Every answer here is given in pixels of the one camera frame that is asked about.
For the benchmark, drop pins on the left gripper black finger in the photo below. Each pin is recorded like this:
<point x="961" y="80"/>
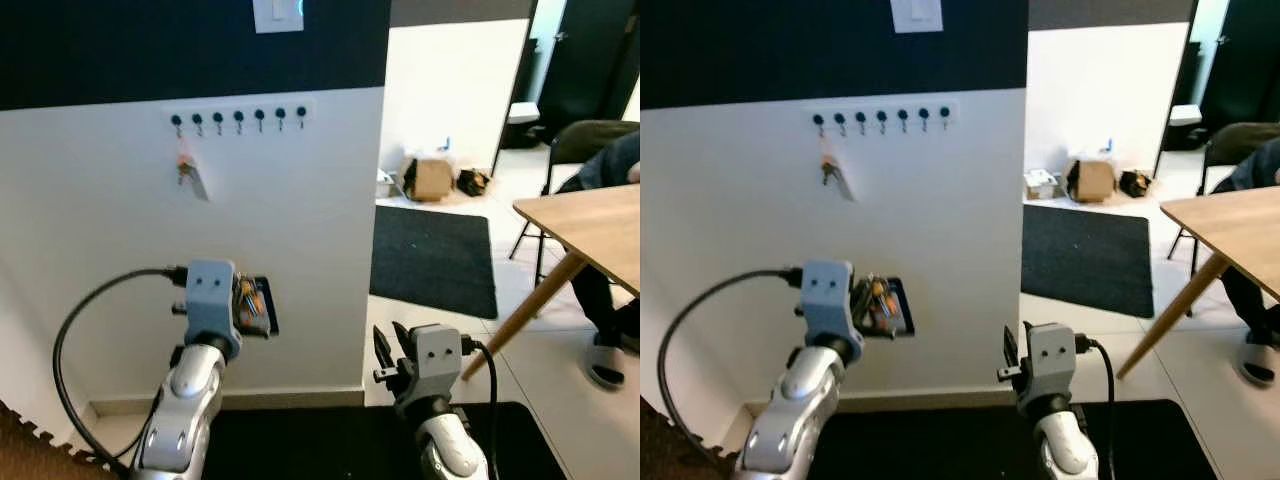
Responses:
<point x="258" y="330"/>
<point x="257" y="282"/>
<point x="880" y="280"/>
<point x="885" y="331"/>

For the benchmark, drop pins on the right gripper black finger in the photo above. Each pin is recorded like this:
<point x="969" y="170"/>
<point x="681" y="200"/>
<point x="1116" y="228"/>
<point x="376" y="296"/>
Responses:
<point x="383" y="350"/>
<point x="1011" y="350"/>
<point x="405" y="345"/>

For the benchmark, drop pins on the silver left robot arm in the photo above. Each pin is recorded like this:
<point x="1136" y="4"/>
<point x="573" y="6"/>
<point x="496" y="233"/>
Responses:
<point x="185" y="410"/>
<point x="795" y="410"/>

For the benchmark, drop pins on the blue knob metal hook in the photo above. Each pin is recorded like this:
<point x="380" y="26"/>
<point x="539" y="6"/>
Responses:
<point x="239" y="117"/>
<point x="839" y="119"/>
<point x="818" y="120"/>
<point x="197" y="119"/>
<point x="944" y="112"/>
<point x="259" y="115"/>
<point x="902" y="115"/>
<point x="301" y="112"/>
<point x="923" y="114"/>
<point x="881" y="117"/>
<point x="177" y="120"/>
<point x="218" y="118"/>
<point x="860" y="118"/>
<point x="280" y="114"/>

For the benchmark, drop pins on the black foam floor mat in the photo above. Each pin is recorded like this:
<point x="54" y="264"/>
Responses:
<point x="950" y="445"/>
<point x="330" y="445"/>

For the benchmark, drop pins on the dark grey floor mat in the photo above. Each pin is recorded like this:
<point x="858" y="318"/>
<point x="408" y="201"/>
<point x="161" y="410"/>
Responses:
<point x="435" y="260"/>
<point x="1090" y="260"/>

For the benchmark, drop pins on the orange loop key bunch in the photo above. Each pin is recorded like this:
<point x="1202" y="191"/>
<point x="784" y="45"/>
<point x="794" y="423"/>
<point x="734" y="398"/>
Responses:
<point x="184" y="172"/>
<point x="827" y="172"/>

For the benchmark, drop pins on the brown cardboard box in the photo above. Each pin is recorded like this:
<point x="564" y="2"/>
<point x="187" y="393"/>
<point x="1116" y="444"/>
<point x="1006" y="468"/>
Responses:
<point x="1092" y="181"/>
<point x="430" y="180"/>

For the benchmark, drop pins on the small black bag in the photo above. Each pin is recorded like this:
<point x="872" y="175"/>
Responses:
<point x="1135" y="184"/>
<point x="473" y="183"/>

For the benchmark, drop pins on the white plastic bag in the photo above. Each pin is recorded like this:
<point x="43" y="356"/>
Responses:
<point x="1100" y="150"/>
<point x="435" y="150"/>

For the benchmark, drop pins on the white slide sandal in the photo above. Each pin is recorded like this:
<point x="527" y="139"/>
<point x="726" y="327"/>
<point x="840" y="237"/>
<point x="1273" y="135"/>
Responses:
<point x="1257" y="363"/>
<point x="605" y="365"/>

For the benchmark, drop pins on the wooden table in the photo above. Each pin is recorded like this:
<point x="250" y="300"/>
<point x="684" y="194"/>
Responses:
<point x="590" y="225"/>
<point x="1230" y="225"/>

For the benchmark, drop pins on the brown puzzle floor mat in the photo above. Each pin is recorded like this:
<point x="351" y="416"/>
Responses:
<point x="40" y="450"/>
<point x="680" y="450"/>

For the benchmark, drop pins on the white box-shaped object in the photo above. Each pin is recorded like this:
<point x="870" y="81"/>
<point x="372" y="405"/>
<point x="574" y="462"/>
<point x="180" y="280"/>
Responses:
<point x="1184" y="115"/>
<point x="523" y="113"/>

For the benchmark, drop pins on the black folding chair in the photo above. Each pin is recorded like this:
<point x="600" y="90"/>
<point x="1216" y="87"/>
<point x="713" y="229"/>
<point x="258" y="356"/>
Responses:
<point x="570" y="140"/>
<point x="1225" y="145"/>

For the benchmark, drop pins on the person in dark clothes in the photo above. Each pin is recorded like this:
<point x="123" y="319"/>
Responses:
<point x="615" y="165"/>
<point x="1262" y="165"/>

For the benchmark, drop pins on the black door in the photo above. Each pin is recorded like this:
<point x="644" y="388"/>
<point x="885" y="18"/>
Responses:
<point x="1245" y="60"/>
<point x="590" y="60"/>

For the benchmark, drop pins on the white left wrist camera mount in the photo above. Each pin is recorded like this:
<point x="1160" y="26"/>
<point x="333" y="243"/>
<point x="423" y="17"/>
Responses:
<point x="826" y="300"/>
<point x="210" y="300"/>

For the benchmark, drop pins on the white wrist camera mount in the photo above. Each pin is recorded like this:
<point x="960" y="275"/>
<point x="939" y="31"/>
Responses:
<point x="438" y="355"/>
<point x="1052" y="360"/>
<point x="210" y="300"/>
<point x="826" y="300"/>

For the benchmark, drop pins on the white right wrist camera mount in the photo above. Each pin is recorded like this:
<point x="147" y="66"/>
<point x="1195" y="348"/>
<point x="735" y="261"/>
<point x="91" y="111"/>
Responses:
<point x="1052" y="360"/>
<point x="438" y="355"/>

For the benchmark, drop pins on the white wall switch plate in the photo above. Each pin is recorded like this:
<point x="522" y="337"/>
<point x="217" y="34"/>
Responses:
<point x="916" y="15"/>
<point x="278" y="15"/>

